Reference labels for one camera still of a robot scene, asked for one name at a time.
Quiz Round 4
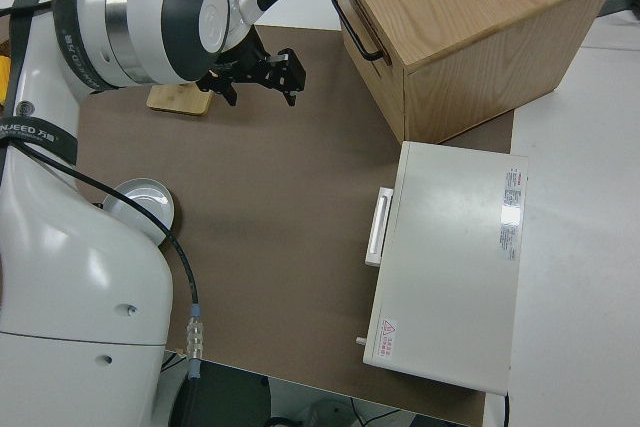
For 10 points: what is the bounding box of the wooden drawer cabinet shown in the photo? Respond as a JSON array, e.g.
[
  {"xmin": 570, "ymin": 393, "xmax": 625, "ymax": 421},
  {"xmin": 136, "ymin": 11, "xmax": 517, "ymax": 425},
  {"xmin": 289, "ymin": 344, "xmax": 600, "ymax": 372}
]
[{"xmin": 324, "ymin": 0, "xmax": 619, "ymax": 144}]

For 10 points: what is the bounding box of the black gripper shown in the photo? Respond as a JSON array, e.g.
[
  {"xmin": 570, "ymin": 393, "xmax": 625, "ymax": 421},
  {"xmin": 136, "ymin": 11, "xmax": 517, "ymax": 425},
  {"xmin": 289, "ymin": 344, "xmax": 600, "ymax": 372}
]
[{"xmin": 195, "ymin": 44, "xmax": 307, "ymax": 108}]

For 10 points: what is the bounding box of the black drawer handle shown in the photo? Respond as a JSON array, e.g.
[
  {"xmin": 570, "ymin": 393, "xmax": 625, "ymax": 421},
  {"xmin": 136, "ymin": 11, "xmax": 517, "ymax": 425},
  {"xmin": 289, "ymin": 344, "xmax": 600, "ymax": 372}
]
[{"xmin": 329, "ymin": 0, "xmax": 386, "ymax": 62}]

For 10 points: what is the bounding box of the cream toaster oven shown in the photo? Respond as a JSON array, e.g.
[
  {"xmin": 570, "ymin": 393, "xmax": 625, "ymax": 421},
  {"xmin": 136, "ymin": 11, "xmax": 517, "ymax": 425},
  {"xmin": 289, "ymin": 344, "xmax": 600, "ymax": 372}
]
[{"xmin": 362, "ymin": 140, "xmax": 530, "ymax": 394}]

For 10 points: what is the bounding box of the wooden mug tree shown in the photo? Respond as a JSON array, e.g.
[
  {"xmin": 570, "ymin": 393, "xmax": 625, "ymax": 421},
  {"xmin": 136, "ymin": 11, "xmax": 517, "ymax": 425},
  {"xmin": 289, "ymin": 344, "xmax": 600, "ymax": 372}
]
[{"xmin": 146, "ymin": 81, "xmax": 211, "ymax": 118}]

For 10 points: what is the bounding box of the gray round plate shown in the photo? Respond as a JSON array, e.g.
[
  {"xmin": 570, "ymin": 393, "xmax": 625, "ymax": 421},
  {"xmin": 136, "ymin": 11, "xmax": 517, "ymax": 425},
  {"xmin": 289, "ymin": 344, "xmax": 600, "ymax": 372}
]
[{"xmin": 102, "ymin": 177, "xmax": 177, "ymax": 248}]

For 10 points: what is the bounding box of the cream oven door handle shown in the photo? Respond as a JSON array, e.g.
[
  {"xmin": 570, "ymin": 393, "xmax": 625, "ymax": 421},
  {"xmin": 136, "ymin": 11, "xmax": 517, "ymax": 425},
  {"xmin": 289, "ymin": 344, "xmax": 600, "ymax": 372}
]
[{"xmin": 364, "ymin": 187, "xmax": 396, "ymax": 268}]

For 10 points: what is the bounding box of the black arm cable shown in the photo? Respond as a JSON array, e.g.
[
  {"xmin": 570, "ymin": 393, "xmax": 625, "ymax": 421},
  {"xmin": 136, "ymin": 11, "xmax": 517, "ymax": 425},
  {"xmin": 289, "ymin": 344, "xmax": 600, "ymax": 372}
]
[{"xmin": 0, "ymin": 0, "xmax": 207, "ymax": 381}]

